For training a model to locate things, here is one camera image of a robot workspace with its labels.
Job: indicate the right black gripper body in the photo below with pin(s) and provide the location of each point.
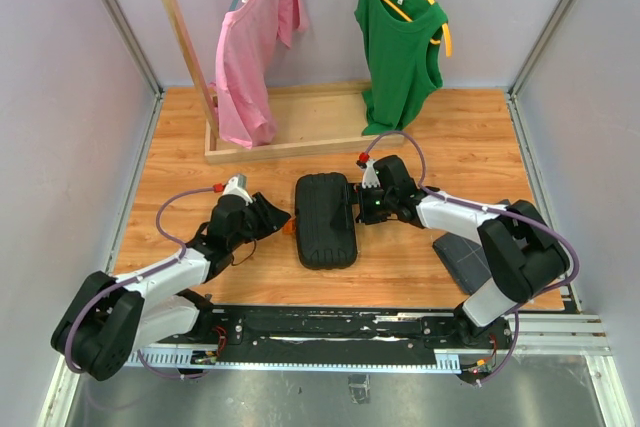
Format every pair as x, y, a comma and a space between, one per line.
375, 205

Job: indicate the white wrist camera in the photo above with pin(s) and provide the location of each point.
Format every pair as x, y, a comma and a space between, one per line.
369, 174
236, 186

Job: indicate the wooden clothes rack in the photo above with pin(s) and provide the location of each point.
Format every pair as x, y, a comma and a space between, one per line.
311, 119

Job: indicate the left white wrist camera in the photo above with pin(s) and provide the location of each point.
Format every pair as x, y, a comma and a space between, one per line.
236, 186

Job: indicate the green tank top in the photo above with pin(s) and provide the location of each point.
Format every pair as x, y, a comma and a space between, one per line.
401, 48

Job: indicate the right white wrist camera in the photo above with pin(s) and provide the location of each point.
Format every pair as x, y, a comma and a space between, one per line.
369, 174

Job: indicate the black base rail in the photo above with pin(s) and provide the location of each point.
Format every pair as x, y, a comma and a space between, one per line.
328, 337

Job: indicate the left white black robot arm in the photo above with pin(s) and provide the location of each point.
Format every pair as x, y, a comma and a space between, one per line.
112, 316

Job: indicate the grey folded cloth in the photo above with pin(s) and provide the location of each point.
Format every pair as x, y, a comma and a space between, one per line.
459, 248

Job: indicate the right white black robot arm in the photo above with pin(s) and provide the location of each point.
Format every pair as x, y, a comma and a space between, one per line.
524, 256

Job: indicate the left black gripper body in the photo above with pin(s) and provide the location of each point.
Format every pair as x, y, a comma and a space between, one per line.
241, 237

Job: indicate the black plastic tool case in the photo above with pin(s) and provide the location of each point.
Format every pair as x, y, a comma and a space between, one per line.
320, 247

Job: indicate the pink t-shirt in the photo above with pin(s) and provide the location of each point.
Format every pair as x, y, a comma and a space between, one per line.
246, 44

